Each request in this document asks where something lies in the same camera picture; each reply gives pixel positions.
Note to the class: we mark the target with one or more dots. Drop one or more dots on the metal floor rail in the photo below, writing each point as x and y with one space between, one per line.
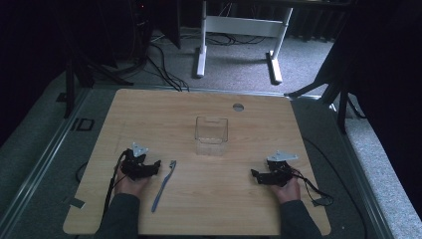
365 186
40 166

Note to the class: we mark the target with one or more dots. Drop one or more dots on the person's left hand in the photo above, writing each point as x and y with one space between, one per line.
131 186

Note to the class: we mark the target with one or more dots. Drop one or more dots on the white desk frame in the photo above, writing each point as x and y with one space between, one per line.
244 26

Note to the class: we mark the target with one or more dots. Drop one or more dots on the person's right hand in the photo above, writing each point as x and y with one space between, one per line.
288 193

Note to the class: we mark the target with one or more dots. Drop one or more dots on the black tripod stand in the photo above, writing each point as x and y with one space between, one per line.
71 76

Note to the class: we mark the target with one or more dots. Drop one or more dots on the black tape strip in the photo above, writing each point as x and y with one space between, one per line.
77 202

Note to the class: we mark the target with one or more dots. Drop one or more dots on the grey round table grommet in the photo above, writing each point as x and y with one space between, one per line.
238 107

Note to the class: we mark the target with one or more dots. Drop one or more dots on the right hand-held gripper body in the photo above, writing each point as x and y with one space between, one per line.
280 172

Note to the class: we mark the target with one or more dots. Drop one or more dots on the black metal stand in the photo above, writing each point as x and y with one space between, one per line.
341 89

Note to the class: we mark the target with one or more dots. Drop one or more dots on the clear plastic container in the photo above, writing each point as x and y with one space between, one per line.
211 136

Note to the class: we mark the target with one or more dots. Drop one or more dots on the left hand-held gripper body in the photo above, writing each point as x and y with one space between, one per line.
134 164

